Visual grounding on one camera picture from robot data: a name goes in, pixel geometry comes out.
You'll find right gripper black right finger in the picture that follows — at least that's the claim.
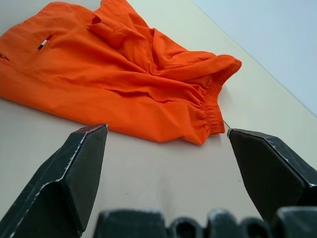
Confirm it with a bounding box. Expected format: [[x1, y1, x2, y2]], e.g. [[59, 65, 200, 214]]
[[226, 127, 317, 222]]

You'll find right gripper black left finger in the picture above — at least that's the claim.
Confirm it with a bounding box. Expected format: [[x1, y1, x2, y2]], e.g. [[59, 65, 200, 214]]
[[0, 123, 109, 238]]

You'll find orange knitted garment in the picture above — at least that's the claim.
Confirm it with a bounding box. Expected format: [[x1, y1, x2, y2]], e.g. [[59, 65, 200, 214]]
[[0, 0, 243, 146]]

